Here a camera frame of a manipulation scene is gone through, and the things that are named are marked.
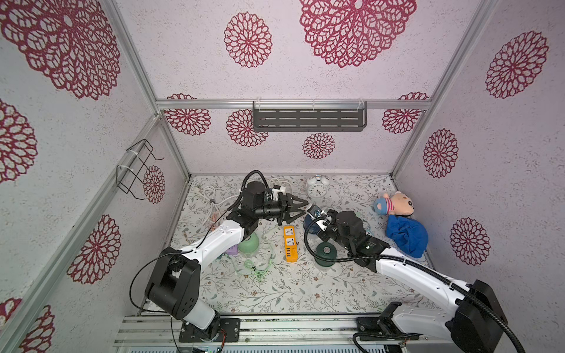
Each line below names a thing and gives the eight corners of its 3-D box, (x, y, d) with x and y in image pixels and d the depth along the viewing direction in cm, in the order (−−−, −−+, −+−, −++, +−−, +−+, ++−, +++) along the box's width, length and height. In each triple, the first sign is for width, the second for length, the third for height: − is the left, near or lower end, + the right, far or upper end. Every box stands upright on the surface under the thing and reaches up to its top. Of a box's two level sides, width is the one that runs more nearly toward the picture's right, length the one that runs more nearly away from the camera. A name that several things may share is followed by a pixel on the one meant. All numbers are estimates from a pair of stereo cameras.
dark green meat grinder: (315, 271, 89) (319, 259, 80) (313, 254, 94) (317, 241, 85) (333, 271, 89) (338, 259, 80) (330, 254, 94) (335, 241, 85)
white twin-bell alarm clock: (307, 199, 112) (310, 183, 103) (306, 191, 116) (309, 175, 106) (324, 199, 112) (328, 183, 103) (323, 191, 116) (327, 175, 106)
